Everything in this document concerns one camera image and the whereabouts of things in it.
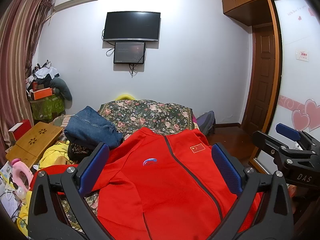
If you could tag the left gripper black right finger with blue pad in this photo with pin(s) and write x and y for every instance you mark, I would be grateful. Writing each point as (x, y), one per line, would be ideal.
(274, 217)

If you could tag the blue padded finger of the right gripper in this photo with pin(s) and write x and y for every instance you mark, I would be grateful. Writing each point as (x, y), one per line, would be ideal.
(303, 139)

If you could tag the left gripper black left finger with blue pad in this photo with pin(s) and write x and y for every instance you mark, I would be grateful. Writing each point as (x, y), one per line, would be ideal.
(47, 219)

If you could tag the red zip jacket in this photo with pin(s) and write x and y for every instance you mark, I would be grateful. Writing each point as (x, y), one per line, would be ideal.
(159, 187)

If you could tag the pile of clutter clothes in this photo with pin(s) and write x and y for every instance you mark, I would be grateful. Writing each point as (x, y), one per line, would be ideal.
(41, 75)

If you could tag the brown wooden door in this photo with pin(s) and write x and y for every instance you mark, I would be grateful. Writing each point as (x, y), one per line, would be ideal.
(261, 85)

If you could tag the pink plush toy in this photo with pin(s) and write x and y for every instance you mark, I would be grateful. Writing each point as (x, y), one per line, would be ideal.
(21, 174)

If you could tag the yellow blanket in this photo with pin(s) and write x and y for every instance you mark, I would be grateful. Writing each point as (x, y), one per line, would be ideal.
(54, 155)

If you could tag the black folded garment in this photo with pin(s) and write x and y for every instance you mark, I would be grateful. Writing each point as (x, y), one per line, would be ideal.
(77, 153)

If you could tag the wooden lap desk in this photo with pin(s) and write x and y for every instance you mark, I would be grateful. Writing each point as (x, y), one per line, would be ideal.
(32, 145)

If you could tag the red white box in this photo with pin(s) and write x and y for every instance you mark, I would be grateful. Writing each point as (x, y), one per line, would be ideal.
(19, 129)

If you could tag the folded blue jeans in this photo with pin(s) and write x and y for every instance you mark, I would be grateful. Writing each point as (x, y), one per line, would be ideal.
(88, 128)

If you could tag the green covered side table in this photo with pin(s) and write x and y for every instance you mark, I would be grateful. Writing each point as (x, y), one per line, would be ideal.
(48, 108)

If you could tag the orange box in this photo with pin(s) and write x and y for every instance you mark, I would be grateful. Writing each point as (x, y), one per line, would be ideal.
(39, 94)

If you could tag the floral green bed quilt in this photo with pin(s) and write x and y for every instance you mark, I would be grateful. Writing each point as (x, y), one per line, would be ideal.
(162, 118)

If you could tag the yellow round headboard object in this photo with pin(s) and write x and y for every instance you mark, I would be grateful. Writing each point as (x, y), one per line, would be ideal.
(125, 97)

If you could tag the striped red gold curtain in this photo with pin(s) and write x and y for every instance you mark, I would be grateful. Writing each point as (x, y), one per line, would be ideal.
(21, 26)

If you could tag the small black wall monitor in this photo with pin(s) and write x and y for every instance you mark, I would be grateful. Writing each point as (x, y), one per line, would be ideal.
(129, 52)

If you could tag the large black wall television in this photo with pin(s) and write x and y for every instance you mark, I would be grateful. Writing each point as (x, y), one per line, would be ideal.
(132, 25)

